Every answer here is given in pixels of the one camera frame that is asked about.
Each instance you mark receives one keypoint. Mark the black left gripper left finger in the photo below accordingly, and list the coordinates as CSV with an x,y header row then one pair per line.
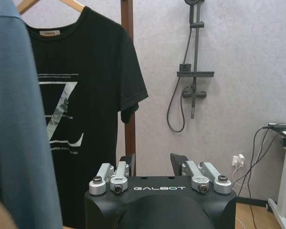
x,y
114,175

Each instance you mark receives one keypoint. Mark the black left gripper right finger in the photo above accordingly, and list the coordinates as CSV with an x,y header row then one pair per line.
x,y
205,176

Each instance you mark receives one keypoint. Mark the blue garment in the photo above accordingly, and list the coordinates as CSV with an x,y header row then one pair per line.
x,y
16,114

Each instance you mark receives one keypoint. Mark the wooden clothes hanger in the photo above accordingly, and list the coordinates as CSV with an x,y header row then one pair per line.
x,y
69,5

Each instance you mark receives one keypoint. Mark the black printed t-shirt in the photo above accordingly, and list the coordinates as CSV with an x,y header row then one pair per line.
x,y
85,100

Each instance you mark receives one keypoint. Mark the dark grey shower set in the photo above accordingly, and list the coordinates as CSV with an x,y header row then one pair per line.
x,y
191,69

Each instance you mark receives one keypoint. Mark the white wall socket with plugs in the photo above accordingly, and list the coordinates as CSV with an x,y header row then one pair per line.
x,y
237,161

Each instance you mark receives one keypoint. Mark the white desk with frame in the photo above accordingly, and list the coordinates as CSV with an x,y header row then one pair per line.
x,y
282,171

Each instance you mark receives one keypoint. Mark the brown wooden rack post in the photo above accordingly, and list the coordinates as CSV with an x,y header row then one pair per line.
x,y
129,78

